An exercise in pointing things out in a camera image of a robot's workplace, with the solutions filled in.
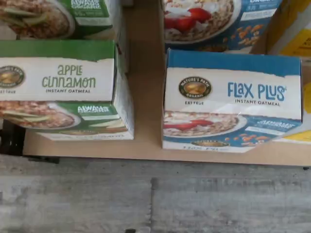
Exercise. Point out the blue flax plus oatmeal box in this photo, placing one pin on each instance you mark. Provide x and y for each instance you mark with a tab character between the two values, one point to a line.
206	24
230	92

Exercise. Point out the yellow purely elizabeth box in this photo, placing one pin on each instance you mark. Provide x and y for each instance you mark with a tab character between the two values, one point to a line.
291	36
307	97

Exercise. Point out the black metal shelf rack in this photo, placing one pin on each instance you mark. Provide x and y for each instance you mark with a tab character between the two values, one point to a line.
12	143

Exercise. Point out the wooden shelf board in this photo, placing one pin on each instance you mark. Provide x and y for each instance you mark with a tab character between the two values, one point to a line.
145	109

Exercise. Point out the green apple cinnamon oatmeal box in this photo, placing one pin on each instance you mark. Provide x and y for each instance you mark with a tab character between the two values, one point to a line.
73	80
48	19

